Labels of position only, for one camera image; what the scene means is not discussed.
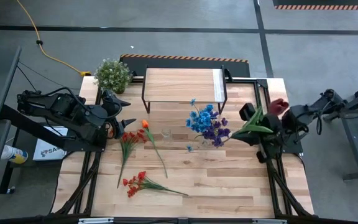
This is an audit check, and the yellow extension cable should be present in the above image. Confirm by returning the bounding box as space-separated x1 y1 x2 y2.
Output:
16 0 91 78

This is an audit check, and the white printed box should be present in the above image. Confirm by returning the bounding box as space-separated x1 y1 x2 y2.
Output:
32 126 70 162

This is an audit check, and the orange artificial tulip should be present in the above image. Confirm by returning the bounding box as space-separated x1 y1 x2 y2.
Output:
140 119 169 180

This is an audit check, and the red artificial flower bunch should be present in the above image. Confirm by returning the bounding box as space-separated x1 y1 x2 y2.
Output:
122 170 189 198
116 126 148 189

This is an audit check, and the wooden shelf with black frame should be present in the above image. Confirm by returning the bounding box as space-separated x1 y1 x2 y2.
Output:
140 64 229 115

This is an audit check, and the black hazard-striped floor mat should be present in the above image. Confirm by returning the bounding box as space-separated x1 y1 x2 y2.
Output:
119 54 250 78
272 0 358 11

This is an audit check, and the white and yellow spray can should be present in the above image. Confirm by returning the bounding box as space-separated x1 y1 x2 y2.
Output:
0 144 29 165

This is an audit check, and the black metal table frame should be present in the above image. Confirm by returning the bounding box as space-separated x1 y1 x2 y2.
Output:
50 76 315 218

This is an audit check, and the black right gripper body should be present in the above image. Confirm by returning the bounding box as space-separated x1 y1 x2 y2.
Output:
232 101 288 147

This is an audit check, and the thin black floor cable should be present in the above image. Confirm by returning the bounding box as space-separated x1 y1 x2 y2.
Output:
16 60 82 91

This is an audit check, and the blue artificial flower bunch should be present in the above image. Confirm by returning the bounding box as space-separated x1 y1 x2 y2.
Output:
185 98 220 153

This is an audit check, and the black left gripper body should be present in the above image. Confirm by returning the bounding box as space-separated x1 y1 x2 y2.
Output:
99 89 124 140

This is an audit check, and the clear glass vase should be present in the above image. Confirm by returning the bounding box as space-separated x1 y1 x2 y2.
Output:
161 129 173 144
197 136 213 150

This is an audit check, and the potted green plant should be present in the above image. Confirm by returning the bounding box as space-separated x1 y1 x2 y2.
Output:
93 58 134 95

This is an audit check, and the purple artificial flower bunch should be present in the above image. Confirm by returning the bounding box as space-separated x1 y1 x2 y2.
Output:
202 117 232 149

